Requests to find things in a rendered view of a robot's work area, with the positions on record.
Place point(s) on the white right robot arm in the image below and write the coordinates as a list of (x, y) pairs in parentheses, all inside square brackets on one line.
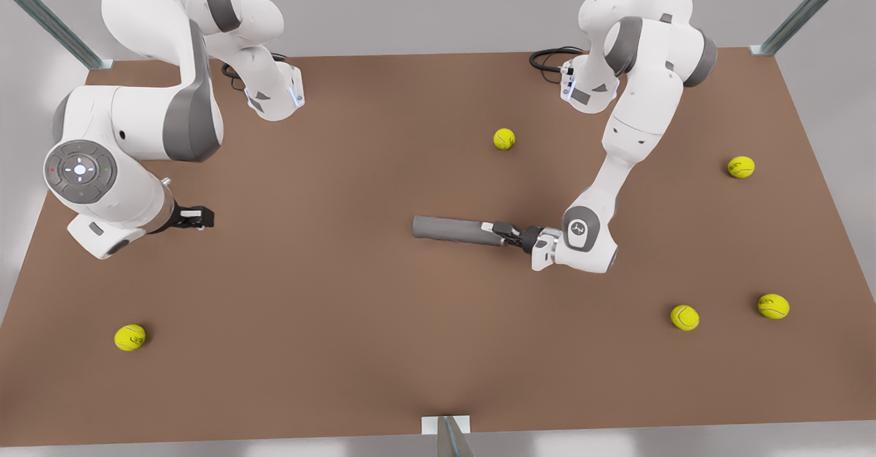
[(140, 122)]

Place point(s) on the grey tennis tube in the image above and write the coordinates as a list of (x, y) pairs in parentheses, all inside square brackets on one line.
[(452, 230)]

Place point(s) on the yellow tennis ball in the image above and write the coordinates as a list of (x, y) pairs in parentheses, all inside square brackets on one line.
[(741, 167), (504, 139), (773, 306), (684, 317), (130, 337)]

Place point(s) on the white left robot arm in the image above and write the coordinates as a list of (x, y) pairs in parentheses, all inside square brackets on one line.
[(647, 87)]

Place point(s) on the silver frame post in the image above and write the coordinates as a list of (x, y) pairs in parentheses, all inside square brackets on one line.
[(48, 16), (448, 436), (804, 9)]

